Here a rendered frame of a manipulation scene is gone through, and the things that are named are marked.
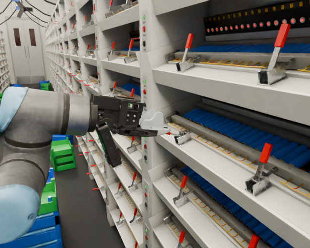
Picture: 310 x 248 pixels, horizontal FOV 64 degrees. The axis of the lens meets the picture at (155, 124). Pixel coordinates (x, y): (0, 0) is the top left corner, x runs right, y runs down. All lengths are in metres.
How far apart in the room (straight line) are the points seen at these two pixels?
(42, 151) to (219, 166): 0.38
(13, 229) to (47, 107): 0.22
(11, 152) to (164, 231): 0.62
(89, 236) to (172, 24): 1.41
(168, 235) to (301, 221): 0.59
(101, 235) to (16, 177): 1.36
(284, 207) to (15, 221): 0.42
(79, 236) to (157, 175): 1.03
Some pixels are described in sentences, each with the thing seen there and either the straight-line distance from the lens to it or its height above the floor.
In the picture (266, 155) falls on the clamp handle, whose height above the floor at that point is 0.98.
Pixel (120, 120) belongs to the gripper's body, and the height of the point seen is 1.00.
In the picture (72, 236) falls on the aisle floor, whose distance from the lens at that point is 1.84.
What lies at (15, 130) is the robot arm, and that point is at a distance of 0.54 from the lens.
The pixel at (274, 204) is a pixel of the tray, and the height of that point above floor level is 0.91.
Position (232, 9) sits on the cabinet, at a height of 1.26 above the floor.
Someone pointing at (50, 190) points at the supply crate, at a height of 0.41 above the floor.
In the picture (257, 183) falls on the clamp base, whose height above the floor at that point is 0.93.
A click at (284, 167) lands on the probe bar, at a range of 0.51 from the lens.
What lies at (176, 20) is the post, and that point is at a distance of 0.82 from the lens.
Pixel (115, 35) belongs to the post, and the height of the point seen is 1.23.
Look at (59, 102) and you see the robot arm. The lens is 0.53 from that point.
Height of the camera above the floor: 1.15
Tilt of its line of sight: 17 degrees down
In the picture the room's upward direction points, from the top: straight up
